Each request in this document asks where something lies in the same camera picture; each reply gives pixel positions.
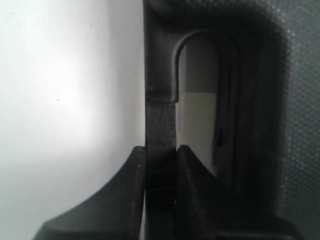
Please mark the black plastic tool case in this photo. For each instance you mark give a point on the black plastic tool case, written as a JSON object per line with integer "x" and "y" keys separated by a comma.
{"x": 266, "y": 139}

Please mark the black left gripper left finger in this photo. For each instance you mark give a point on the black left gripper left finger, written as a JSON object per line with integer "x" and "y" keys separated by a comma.
{"x": 112, "y": 213}

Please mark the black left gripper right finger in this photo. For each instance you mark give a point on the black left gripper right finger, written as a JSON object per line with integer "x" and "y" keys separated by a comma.
{"x": 208, "y": 210}

